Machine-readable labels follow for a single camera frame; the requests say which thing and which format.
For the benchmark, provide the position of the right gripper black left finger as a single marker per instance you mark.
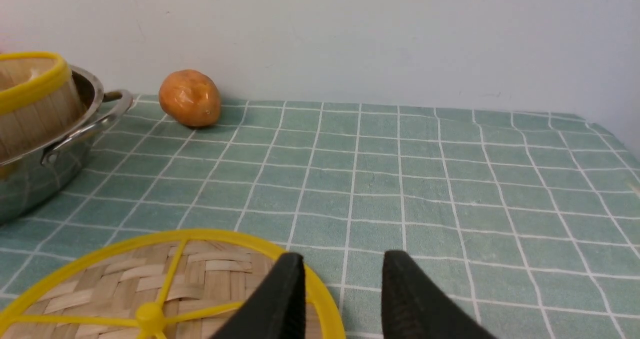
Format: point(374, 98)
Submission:
point(277, 309)

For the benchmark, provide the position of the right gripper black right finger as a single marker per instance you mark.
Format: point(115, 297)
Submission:
point(414, 307)

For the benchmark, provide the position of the woven bamboo steamer lid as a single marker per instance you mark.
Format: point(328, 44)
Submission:
point(179, 284)

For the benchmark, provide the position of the bamboo steamer basket yellow rim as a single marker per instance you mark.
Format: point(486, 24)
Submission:
point(39, 101)

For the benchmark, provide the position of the stainless steel pot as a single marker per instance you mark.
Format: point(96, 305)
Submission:
point(32, 178)

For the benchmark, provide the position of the green checkered tablecloth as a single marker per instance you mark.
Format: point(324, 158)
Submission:
point(529, 221)

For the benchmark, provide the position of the brown potato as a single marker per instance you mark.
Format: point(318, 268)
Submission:
point(191, 98)

